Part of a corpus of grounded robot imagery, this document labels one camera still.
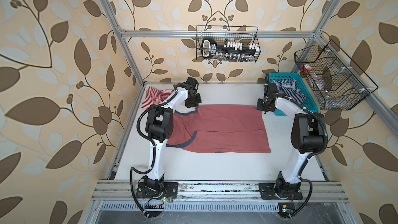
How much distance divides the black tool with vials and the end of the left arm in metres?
0.17

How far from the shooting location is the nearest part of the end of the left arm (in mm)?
772

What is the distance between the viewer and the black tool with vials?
82 cm
